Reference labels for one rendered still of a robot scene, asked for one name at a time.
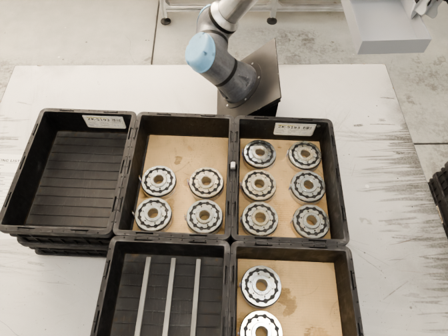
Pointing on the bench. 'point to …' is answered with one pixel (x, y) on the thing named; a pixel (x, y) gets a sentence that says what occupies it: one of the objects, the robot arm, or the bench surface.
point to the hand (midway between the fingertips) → (415, 13)
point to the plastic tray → (385, 27)
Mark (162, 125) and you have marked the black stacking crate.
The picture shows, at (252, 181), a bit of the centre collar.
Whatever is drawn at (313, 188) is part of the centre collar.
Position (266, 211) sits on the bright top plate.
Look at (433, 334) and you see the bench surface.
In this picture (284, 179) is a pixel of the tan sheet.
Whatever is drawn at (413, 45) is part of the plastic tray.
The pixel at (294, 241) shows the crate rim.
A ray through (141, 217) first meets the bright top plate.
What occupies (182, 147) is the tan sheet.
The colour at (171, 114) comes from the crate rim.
